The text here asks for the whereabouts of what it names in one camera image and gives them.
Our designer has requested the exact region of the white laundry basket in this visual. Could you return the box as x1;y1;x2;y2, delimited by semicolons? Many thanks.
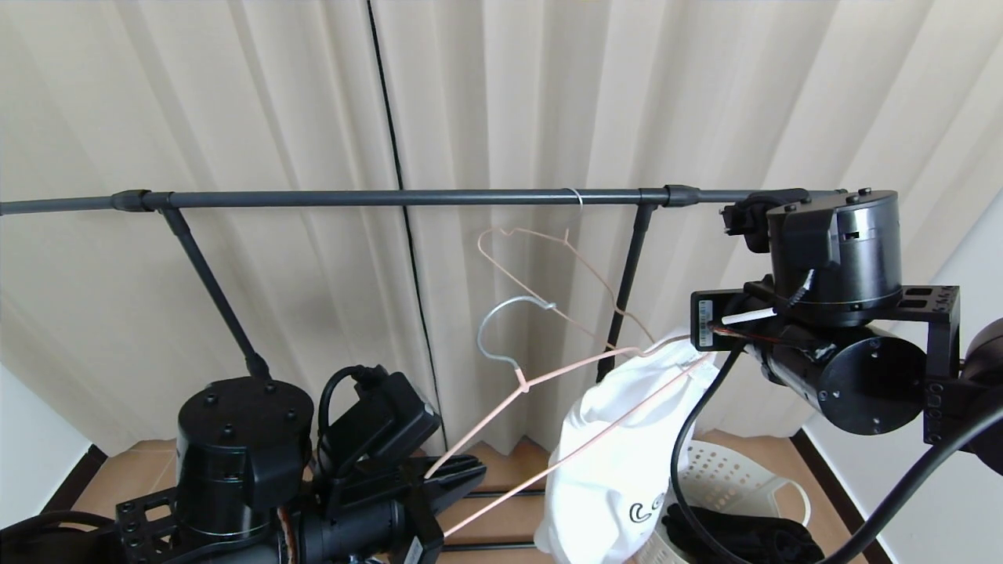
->
631;439;812;564

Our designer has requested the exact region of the black cable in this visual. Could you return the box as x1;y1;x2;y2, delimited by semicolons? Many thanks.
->
670;349;1003;564
316;364;389;479

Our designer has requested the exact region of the black clothes rack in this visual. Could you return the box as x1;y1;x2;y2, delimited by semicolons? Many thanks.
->
0;185;851;549

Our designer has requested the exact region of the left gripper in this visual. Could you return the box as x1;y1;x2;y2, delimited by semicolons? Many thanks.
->
294;476;451;564

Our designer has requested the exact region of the black garment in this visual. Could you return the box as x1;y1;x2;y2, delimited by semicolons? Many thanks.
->
662;503;824;564

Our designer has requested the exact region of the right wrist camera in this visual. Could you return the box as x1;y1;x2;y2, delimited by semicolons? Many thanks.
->
721;188;812;253

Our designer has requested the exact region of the beige curtain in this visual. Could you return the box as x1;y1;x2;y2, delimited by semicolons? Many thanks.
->
0;0;1003;463

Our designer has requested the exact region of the pink clothes hanger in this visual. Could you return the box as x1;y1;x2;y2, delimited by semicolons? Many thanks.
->
423;295;714;541
476;186;655;349

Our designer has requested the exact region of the white printed t-shirt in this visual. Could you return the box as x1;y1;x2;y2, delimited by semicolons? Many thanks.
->
535;333;720;564

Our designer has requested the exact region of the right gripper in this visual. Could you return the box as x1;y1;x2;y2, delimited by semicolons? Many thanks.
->
691;278;931;437

